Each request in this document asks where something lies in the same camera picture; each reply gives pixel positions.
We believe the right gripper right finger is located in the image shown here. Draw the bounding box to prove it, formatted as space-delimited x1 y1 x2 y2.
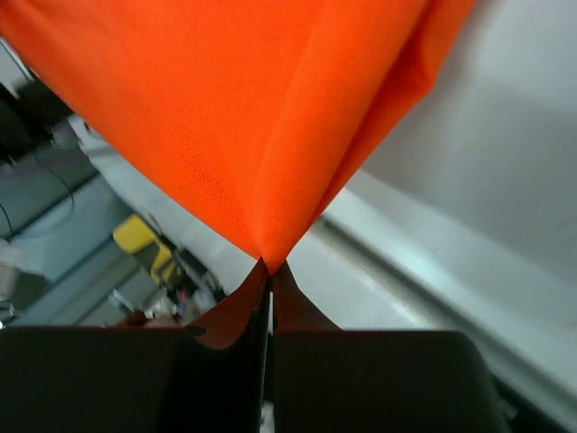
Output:
271 263 508 432

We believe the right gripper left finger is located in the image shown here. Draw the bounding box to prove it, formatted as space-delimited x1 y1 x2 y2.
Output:
1 262 270 432

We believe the orange t shirt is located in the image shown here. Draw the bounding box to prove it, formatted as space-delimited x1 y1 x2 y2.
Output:
1 1 473 271

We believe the yellow black background object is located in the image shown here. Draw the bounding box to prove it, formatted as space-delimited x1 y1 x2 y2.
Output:
113 214 183 287

